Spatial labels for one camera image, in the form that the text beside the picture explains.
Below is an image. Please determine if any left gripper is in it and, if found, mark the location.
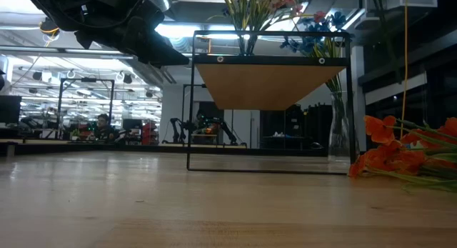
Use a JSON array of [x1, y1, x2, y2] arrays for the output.
[[74, 8, 189, 67]]

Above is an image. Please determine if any light blue artificial flower bunch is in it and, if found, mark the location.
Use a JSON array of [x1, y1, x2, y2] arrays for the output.
[[280, 10, 354, 159]]

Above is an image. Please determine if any orange artificial flower bunch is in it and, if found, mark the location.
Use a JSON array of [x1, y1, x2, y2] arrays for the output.
[[348, 114, 457, 194]]

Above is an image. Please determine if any black-framed wooden shelf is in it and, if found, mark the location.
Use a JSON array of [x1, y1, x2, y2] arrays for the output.
[[186, 29, 358, 176]]

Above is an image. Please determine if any red storage rack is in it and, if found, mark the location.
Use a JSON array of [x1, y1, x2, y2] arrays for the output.
[[141, 121, 158, 145]]

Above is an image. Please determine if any person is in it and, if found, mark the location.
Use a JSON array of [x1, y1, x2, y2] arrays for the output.
[[87, 113, 121, 142]]

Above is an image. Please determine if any wooden workbench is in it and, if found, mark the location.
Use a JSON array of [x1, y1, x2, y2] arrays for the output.
[[0, 137, 329, 158]]

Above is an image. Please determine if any black monitor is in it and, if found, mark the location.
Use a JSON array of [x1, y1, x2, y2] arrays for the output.
[[0, 95, 22, 126]]

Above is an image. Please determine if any clear glass vase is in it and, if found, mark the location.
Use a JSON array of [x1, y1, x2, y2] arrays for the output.
[[327, 90, 359, 163]]

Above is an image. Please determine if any black metal station frame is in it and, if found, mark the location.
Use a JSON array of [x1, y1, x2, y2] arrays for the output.
[[56, 78, 116, 142]]

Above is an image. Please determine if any black yellow cord reel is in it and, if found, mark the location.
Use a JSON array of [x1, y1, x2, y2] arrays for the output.
[[39, 17, 61, 38]]

